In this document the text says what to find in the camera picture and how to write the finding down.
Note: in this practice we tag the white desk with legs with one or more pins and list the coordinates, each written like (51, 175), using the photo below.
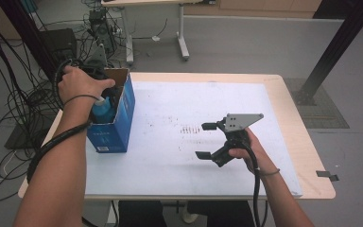
(181, 28)

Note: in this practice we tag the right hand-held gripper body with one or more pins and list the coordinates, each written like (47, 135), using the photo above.
(236, 121)

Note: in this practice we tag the person's right hand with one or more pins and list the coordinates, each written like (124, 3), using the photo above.
(258, 157)

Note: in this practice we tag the grey floor mat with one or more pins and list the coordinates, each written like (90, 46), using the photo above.
(327, 107)

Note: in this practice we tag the black box on floor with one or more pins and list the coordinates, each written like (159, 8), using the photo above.
(60, 44)

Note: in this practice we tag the black metal post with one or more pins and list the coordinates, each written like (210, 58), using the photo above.
(31, 41)
(337, 47)

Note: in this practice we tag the black elastic wristband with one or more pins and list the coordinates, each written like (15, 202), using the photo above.
(269, 173)
(82, 96)

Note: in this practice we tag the blue plastic bottle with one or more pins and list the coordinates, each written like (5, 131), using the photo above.
(102, 113)

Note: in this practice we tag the white table mat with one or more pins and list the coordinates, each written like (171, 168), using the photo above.
(176, 170)

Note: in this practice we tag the black computer tower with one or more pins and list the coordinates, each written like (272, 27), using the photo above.
(102, 28)

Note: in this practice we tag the blue cardboard box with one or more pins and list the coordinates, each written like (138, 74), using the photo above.
(116, 135)

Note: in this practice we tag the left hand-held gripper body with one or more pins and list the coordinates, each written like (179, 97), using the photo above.
(98, 60)

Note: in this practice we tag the black floor mat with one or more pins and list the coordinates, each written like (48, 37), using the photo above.
(19, 138)

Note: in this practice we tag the person's left hand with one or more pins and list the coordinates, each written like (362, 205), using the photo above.
(78, 85)

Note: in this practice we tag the black tape strip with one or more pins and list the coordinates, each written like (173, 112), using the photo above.
(327, 175)

